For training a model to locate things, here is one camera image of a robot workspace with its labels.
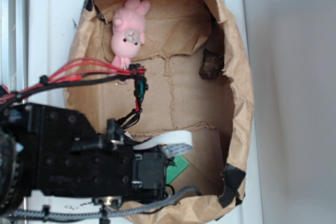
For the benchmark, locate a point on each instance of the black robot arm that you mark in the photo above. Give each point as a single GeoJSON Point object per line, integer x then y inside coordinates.
{"type": "Point", "coordinates": [57, 152]}

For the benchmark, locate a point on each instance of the brown rock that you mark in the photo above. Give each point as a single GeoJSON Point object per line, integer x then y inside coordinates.
{"type": "Point", "coordinates": [213, 64]}

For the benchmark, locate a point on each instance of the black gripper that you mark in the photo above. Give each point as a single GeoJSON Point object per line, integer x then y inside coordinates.
{"type": "Point", "coordinates": [149, 175]}

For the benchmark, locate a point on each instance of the brown paper bag bin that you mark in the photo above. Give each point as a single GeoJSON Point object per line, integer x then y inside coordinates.
{"type": "Point", "coordinates": [218, 112]}

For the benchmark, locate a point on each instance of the green rectangular block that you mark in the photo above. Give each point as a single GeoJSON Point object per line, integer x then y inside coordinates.
{"type": "Point", "coordinates": [176, 166]}

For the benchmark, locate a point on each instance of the pink plush bunny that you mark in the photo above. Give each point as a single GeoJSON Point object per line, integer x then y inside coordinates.
{"type": "Point", "coordinates": [128, 27]}

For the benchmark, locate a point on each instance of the white plastic tray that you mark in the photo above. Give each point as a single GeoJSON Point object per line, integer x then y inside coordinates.
{"type": "Point", "coordinates": [52, 27]}

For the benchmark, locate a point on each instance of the aluminium frame rail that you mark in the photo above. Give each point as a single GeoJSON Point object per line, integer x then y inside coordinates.
{"type": "Point", "coordinates": [14, 44]}

